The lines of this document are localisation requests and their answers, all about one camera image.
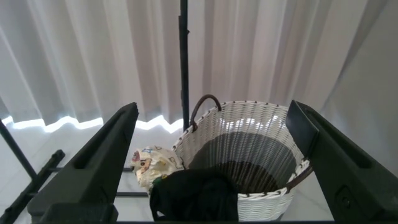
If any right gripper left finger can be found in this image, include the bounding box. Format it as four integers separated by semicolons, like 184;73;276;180
27;101;139;224

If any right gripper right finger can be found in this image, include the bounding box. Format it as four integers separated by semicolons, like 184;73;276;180
285;100;398;223

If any cream printed garment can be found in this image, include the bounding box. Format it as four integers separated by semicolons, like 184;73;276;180
129;145;186;192

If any black short-sleeved shirt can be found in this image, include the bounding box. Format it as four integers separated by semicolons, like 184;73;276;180
149;169;239;222

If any white laundry basket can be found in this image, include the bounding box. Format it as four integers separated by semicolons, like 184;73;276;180
172;94;314;222

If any black clothes rack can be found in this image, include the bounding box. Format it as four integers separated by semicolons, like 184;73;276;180
0;0;191;224

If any white curtain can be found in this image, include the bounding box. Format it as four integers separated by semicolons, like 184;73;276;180
0;0;390;134

